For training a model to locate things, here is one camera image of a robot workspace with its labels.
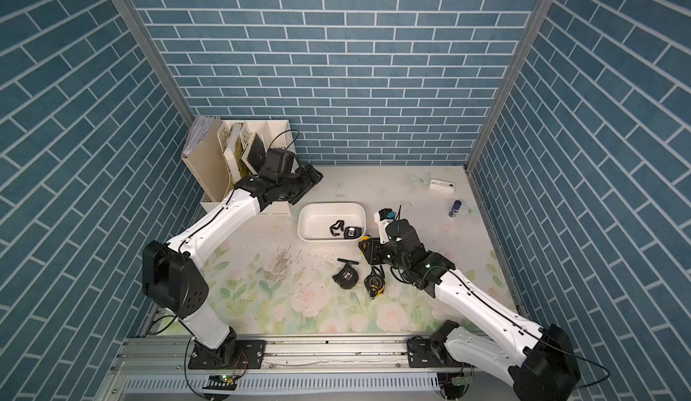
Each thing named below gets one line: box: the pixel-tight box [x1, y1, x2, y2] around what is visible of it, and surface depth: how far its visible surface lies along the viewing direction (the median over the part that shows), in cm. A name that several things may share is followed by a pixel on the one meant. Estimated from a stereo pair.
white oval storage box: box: [296, 201, 368, 242], surface depth 102 cm
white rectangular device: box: [428, 178, 456, 194], surface depth 114 cm
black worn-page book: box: [241, 132, 267, 176], surface depth 101 cm
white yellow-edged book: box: [223, 123, 249, 185], surface depth 96 cm
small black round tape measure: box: [330, 219, 363, 240], surface depth 98 cm
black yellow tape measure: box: [363, 264, 386, 298], surface depth 86 cm
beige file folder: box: [181, 115, 232, 203], surface depth 94 cm
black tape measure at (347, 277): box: [332, 258, 359, 290], surface depth 86 cm
